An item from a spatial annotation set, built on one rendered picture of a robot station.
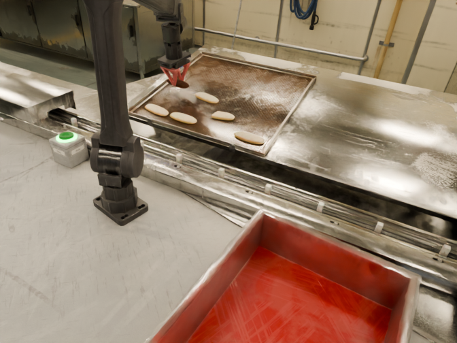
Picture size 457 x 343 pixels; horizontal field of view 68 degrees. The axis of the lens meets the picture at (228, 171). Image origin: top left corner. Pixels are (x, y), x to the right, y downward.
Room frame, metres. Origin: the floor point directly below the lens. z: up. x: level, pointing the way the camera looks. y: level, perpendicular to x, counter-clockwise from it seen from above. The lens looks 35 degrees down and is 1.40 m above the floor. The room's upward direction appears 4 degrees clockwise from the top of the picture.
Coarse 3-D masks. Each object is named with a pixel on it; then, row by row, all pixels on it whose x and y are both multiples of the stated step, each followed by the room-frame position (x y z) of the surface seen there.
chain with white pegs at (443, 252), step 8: (72, 120) 1.00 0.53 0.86; (152, 152) 0.88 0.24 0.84; (176, 160) 0.83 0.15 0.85; (264, 192) 0.72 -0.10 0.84; (288, 200) 0.69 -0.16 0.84; (320, 208) 0.65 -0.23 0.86; (336, 216) 0.64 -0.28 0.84; (424, 248) 0.55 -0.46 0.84; (448, 248) 0.53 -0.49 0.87; (448, 256) 0.54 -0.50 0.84
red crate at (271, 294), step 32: (256, 256) 0.51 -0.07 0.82; (256, 288) 0.43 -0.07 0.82; (288, 288) 0.43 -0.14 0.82; (320, 288) 0.44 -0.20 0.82; (224, 320) 0.36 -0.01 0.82; (256, 320) 0.36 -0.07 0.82; (288, 320) 0.36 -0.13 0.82; (320, 320) 0.37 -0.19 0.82; (352, 320) 0.37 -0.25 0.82; (384, 320) 0.38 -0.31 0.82
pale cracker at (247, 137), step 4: (236, 132) 0.93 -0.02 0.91; (240, 132) 0.92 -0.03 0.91; (244, 132) 0.92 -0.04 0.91; (236, 136) 0.91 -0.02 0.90; (240, 136) 0.90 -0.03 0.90; (244, 136) 0.90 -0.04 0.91; (248, 136) 0.90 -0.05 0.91; (252, 136) 0.90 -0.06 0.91; (256, 136) 0.90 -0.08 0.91; (244, 140) 0.89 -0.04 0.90; (248, 140) 0.89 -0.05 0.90; (252, 140) 0.88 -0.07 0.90; (256, 140) 0.88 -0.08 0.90; (260, 140) 0.89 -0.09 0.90; (264, 140) 0.89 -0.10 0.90
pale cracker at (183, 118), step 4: (176, 112) 1.03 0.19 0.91; (172, 116) 1.01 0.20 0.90; (176, 116) 1.00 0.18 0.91; (180, 116) 1.00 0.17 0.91; (184, 116) 1.00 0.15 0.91; (188, 116) 1.00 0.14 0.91; (180, 120) 0.99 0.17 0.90; (184, 120) 0.98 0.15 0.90; (188, 120) 0.98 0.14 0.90; (192, 120) 0.98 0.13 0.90; (196, 120) 0.99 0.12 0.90
